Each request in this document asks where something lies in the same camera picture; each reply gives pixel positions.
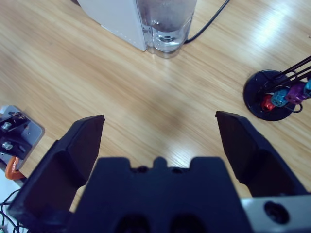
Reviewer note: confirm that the purple coffee capsule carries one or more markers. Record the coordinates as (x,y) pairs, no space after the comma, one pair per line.
(296,92)

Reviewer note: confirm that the white capsule coffee machine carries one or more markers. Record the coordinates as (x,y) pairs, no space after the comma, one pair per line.
(114,19)

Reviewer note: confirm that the grey camera mount with post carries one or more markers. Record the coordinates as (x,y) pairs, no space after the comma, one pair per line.
(17,133)

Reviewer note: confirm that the teal coffee capsule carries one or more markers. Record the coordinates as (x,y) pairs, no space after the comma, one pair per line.
(280,97)
(308,88)

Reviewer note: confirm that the orange clamp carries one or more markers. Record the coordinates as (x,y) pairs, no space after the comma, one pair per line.
(11,170)

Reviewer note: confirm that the black capsule holder with rods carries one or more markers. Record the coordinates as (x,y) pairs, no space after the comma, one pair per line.
(255,92)

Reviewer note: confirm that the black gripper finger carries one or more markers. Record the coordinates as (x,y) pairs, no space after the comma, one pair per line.
(243,150)
(80,150)

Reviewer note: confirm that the red coffee capsule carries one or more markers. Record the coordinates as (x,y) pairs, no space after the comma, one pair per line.
(267,103)

